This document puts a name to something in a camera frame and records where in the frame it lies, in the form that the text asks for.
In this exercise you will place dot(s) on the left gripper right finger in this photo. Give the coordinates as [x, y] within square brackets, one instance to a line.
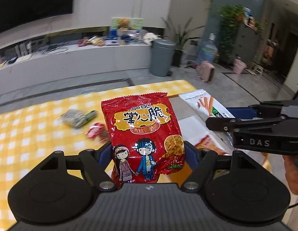
[201, 163]

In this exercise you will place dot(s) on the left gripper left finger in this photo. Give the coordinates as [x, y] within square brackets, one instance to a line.
[94, 164]

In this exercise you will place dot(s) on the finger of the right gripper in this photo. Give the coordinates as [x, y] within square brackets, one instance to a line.
[229, 124]
[243, 112]

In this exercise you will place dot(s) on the small red snack packet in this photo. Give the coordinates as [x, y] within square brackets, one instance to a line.
[98, 132]

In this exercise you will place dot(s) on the white green noodle packet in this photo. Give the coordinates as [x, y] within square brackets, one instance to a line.
[205, 105]

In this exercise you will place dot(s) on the green sausage stick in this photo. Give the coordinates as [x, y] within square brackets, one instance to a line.
[86, 118]

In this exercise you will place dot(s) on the clear bag white candies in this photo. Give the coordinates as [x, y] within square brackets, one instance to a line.
[74, 118]

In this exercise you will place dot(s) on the red cartoon noodle snack bag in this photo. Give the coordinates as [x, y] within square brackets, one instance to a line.
[145, 136]

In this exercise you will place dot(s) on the Mimi fries snack bag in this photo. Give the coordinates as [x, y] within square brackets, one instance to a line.
[208, 144]

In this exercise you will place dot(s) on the person's right hand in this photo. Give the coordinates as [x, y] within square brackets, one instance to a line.
[291, 174]

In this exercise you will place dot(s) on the orange cardboard box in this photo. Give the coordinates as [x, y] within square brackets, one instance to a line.
[193, 130]

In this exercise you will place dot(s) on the pink bucket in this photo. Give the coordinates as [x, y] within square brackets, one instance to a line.
[238, 66]

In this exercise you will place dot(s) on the pink small heater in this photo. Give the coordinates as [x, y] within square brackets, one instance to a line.
[206, 71]

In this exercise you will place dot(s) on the dark grey cabinet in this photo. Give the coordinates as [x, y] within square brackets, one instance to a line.
[246, 44]

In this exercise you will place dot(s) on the blue water jug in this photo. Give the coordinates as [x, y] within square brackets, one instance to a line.
[208, 50]

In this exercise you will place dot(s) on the yellow checkered tablecloth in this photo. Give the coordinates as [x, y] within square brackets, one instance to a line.
[29, 135]

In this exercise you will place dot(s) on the grey trash bin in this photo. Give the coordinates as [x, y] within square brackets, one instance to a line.
[161, 57]

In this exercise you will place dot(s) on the trailing green plant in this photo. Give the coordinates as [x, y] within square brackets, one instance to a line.
[232, 16]

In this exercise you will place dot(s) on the tall leafy potted plant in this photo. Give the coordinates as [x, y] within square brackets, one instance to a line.
[180, 36]

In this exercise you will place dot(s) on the white marble tv console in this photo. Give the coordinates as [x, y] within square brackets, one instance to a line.
[72, 61]

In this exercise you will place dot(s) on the snack packets on console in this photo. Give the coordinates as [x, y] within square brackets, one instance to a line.
[95, 40]

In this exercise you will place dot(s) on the white wifi router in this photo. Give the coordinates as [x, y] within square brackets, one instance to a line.
[23, 51]

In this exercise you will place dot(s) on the green picture card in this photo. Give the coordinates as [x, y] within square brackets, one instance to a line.
[135, 24]

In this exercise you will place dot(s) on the brown teddy bear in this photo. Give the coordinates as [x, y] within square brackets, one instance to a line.
[123, 24]

